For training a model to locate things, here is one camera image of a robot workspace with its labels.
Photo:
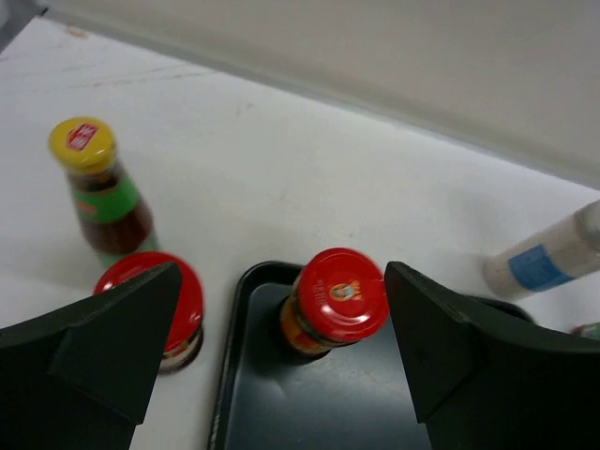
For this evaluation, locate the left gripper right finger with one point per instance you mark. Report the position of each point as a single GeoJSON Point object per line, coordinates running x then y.
{"type": "Point", "coordinates": [482, 379]}

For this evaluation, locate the red-lid chili jar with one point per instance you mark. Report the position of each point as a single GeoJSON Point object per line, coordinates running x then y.
{"type": "Point", "coordinates": [337, 300]}
{"type": "Point", "coordinates": [186, 335]}

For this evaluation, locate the red-lid chili jar front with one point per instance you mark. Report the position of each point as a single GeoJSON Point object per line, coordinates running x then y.
{"type": "Point", "coordinates": [186, 335]}

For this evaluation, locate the yellow-cap sauce bottle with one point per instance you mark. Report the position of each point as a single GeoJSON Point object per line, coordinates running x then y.
{"type": "Point", "coordinates": [590, 330]}
{"type": "Point", "coordinates": [114, 218]}

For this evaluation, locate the black plastic tray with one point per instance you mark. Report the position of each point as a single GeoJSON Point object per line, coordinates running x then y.
{"type": "Point", "coordinates": [271, 396]}

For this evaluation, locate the blue-label pepper jar right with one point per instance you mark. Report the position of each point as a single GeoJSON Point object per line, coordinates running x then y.
{"type": "Point", "coordinates": [563, 252]}

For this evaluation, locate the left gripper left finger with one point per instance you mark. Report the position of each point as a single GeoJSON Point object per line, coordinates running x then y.
{"type": "Point", "coordinates": [81, 377]}

